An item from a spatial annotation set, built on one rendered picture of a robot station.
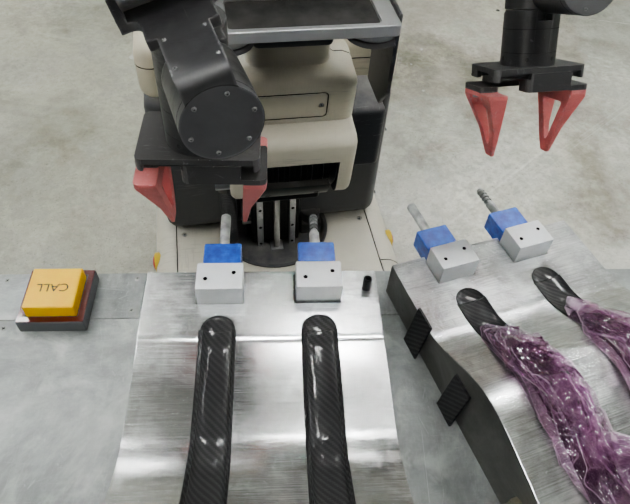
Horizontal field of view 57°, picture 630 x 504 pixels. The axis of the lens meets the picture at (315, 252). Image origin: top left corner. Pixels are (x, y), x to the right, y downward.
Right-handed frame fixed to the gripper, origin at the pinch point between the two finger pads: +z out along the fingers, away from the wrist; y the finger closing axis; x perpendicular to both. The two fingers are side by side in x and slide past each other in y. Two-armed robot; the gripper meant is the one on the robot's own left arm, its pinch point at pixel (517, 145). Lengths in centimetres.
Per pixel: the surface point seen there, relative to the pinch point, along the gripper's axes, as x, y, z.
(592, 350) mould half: -15.5, 2.4, 18.4
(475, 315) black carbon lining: -5.6, -6.3, 18.6
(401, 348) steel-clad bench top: -3.7, -14.7, 23.2
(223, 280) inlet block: -4.7, -35.2, 10.6
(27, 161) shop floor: 155, -100, 35
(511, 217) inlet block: 5.3, 3.2, 11.3
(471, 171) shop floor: 132, 57, 47
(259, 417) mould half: -16.3, -33.2, 19.9
